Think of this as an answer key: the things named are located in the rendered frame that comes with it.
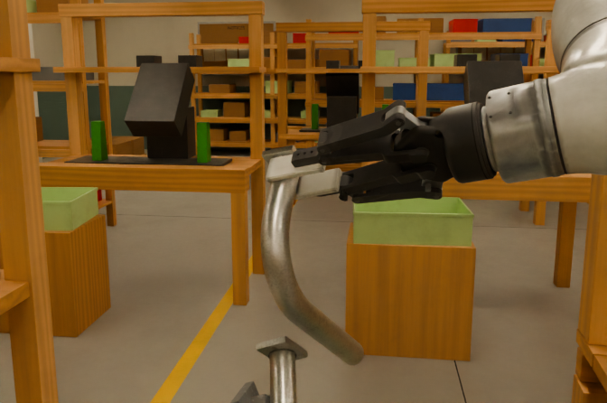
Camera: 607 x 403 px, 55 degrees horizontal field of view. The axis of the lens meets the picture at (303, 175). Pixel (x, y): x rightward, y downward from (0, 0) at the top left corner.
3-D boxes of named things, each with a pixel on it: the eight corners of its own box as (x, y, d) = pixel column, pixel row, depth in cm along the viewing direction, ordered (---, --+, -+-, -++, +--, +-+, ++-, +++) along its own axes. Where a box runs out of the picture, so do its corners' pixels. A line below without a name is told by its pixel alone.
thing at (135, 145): (119, 173, 870) (118, 145, 862) (68, 173, 876) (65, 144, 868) (146, 162, 988) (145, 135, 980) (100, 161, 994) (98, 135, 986)
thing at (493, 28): (531, 188, 762) (543, 13, 723) (304, 182, 799) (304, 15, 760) (521, 181, 815) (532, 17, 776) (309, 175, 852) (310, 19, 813)
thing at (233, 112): (355, 158, 1026) (358, 29, 987) (191, 155, 1064) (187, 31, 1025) (357, 154, 1079) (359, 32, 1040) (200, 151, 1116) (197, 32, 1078)
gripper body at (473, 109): (499, 137, 60) (413, 154, 64) (479, 79, 54) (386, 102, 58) (503, 196, 55) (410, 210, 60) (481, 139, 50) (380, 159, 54)
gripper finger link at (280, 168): (325, 172, 60) (322, 168, 60) (267, 182, 64) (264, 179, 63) (329, 151, 62) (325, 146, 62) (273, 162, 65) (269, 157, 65)
